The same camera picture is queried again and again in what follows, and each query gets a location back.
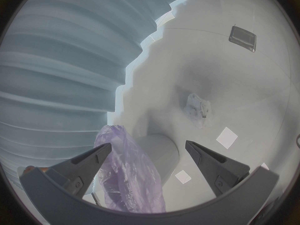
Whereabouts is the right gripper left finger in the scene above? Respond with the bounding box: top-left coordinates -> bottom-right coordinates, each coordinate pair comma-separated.
46,142 -> 112,199

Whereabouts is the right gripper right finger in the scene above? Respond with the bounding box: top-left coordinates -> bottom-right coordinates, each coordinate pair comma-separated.
185,140 -> 250,197

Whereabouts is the purple plastic bag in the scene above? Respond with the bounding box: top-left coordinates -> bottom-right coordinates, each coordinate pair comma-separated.
94,124 -> 167,213

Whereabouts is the white plastic bag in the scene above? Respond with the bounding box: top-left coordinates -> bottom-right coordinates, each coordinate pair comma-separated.
183,93 -> 212,129

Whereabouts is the white trash bin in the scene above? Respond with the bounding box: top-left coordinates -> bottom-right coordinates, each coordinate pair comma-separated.
92,135 -> 180,196

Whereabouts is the white curtain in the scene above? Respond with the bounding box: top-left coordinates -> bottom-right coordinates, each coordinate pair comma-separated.
0,0 -> 207,192

